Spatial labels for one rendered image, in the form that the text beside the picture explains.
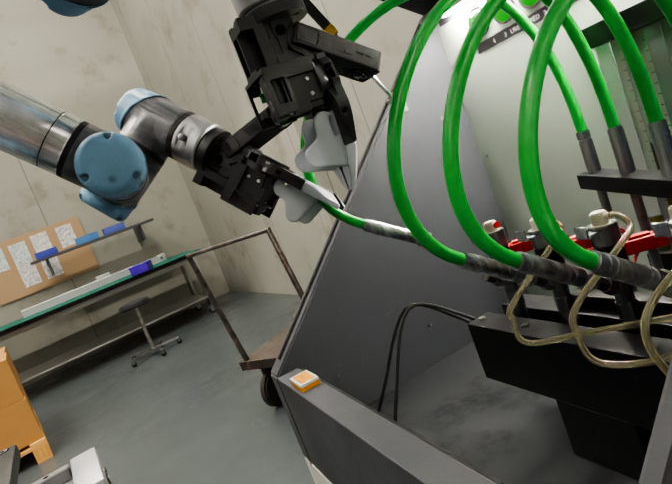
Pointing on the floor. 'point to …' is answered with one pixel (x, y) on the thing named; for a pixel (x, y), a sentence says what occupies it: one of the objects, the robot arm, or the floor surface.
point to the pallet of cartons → (19, 414)
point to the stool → (144, 330)
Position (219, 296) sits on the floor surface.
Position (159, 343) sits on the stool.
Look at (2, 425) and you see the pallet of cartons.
